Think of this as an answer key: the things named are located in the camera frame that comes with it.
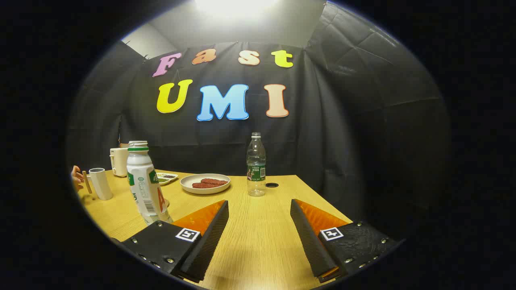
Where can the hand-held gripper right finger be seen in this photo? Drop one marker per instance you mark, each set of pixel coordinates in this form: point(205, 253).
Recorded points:
point(310, 237)

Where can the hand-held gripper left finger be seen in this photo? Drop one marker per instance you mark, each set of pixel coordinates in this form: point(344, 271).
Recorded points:
point(209, 237)

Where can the white juice bottle green label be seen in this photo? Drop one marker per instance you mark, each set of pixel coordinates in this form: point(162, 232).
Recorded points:
point(144, 181)

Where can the clear plastic water bottle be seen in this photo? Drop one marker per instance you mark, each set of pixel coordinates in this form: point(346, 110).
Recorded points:
point(256, 161)

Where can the wooden table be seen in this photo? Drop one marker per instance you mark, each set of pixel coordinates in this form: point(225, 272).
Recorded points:
point(258, 225)

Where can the red meat slice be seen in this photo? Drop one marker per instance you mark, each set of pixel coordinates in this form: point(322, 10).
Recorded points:
point(203, 185)
point(215, 181)

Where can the white round plate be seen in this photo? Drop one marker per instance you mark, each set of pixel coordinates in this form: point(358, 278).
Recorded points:
point(189, 181)

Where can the white divided bean dish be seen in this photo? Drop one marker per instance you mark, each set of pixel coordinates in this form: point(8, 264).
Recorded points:
point(166, 178)

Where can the cream toaster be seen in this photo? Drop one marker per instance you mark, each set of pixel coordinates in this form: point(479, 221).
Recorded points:
point(119, 162)

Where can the toast slice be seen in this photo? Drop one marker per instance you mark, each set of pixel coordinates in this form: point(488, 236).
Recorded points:
point(123, 145)

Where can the ceiling light panel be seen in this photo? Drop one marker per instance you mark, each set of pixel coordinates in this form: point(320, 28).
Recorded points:
point(236, 6)

